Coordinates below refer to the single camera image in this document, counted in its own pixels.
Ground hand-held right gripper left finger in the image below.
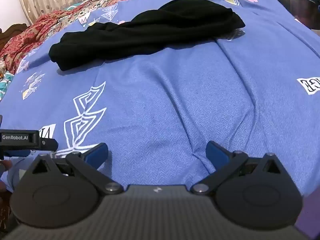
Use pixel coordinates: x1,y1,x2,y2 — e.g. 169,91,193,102
32,142,123,195

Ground wooden headboard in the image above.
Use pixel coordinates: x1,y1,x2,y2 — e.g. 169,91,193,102
0,23,28,53

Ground blue printed bedsheet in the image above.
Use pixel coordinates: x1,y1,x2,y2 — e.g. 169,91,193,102
0,0,320,198

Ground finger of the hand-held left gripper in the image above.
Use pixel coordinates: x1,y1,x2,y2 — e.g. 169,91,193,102
39,139,59,152

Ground person's left hand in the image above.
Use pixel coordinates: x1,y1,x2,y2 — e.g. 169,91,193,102
0,160,13,193

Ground red patterned blanket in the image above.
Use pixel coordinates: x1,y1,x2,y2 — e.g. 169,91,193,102
0,0,175,74

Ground black pants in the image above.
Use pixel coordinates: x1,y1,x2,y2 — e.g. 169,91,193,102
48,0,246,72

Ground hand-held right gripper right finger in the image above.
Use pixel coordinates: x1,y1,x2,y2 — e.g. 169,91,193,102
190,140,285,195

